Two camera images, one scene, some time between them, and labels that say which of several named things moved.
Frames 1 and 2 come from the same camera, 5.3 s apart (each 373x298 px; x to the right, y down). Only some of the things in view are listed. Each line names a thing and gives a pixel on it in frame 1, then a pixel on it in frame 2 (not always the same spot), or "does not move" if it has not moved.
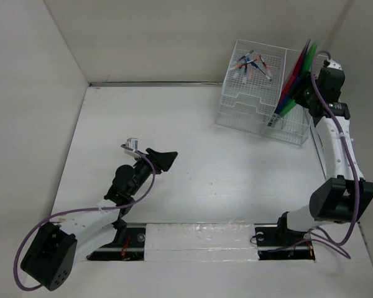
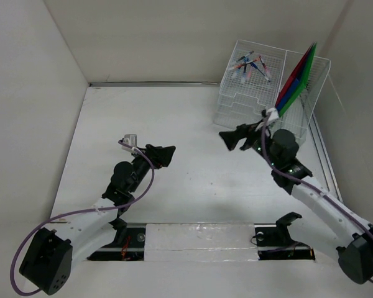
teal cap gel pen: [245, 55] does not move
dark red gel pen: [265, 65] does not move
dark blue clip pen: [256, 66] does not move
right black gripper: [304, 82] to [232, 138]
